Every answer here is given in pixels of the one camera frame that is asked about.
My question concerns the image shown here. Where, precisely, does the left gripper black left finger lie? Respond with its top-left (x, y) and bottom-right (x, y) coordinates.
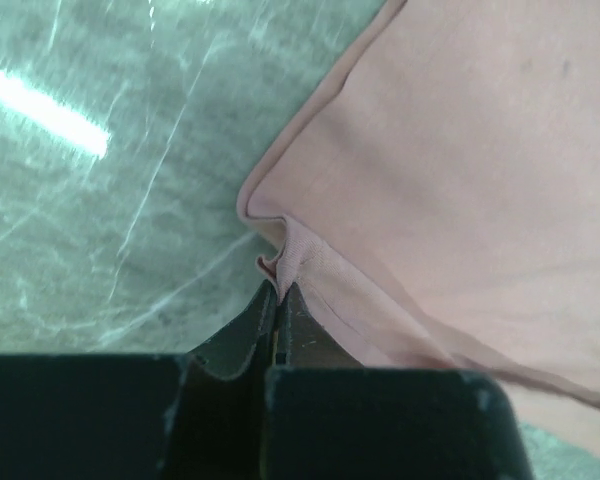
top-left (0, 284), bottom-right (277, 479)

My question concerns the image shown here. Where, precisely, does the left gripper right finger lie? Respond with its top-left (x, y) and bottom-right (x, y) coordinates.
top-left (264, 287), bottom-right (533, 479)

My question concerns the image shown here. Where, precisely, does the pink printed t shirt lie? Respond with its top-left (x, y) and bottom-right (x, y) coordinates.
top-left (237, 1), bottom-right (600, 458)

